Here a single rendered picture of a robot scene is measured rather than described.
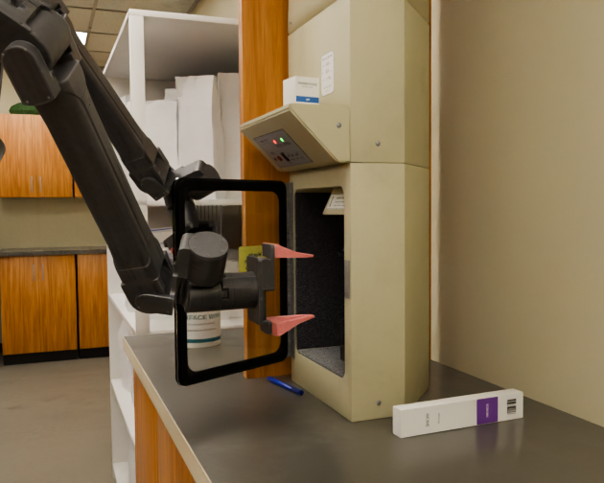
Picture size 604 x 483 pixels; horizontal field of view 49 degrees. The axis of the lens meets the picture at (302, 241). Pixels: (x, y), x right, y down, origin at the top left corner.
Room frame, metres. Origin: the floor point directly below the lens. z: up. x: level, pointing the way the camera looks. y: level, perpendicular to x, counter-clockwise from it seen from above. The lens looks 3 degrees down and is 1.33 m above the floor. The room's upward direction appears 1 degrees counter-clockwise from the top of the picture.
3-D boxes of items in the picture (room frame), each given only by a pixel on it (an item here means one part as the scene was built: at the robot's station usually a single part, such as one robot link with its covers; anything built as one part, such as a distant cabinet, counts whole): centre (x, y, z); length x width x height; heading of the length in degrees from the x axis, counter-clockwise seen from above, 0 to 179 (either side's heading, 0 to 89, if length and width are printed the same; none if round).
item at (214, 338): (1.35, 0.14, 1.19); 0.30 x 0.01 x 0.40; 138
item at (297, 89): (1.25, 0.00, 1.54); 0.05 x 0.05 x 0.06; 29
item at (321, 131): (1.31, 0.02, 1.46); 0.32 x 0.12 x 0.10; 21
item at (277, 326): (1.04, 0.03, 1.17); 0.09 x 0.07 x 0.07; 110
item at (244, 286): (1.01, 0.09, 1.20); 0.07 x 0.07 x 0.10; 20
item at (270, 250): (1.04, 0.03, 1.24); 0.09 x 0.07 x 0.07; 110
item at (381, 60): (1.37, -0.15, 1.33); 0.32 x 0.25 x 0.77; 21
